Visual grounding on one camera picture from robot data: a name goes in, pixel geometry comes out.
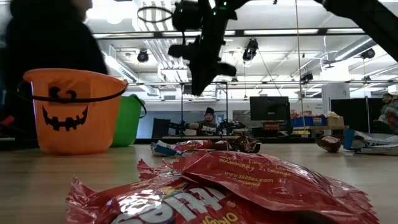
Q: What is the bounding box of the slim silver ventilation duct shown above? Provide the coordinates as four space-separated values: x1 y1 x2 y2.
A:
334 34 391 62

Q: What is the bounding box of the black background rig frame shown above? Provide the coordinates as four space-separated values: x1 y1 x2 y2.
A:
178 80 231 138

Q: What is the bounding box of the red Skittles pack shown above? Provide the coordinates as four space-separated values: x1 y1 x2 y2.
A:
136 158 187 184
172 138 220 152
164 150 381 224
64 175 312 224

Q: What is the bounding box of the wooden background table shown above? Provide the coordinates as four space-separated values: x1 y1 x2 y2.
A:
248 124 349 138

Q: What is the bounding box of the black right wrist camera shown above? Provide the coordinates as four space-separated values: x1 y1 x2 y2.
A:
172 0 203 32

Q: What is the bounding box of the person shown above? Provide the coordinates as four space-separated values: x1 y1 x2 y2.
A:
188 107 220 137
377 92 398 131
0 0 109 147

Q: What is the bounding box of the black aluminium table frame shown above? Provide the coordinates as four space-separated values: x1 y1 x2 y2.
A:
0 136 346 152

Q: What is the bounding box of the long black light rail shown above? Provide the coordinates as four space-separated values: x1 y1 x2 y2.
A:
93 27 368 40

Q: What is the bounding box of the thin tan pole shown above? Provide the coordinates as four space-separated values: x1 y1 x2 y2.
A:
294 0 307 138

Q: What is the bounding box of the black monitor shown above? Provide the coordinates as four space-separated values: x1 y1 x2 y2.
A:
249 96 292 123

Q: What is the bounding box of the green plastic bucket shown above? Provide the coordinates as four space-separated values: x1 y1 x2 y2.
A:
111 94 147 147

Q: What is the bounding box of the cardboard box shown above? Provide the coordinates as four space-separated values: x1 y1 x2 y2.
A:
326 115 345 128

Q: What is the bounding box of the blue storage bin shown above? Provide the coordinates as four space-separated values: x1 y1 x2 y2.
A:
291 116 327 128

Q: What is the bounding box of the black partition panel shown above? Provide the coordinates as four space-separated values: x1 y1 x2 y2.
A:
330 98 398 135

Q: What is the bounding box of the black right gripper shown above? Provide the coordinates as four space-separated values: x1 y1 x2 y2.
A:
169 29 238 96

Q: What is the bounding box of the orange jack-o-lantern bucket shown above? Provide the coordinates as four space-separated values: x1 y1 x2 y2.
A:
17 68 129 156

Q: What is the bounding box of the red cable tag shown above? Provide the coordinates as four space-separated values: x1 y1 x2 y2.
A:
0 115 16 127

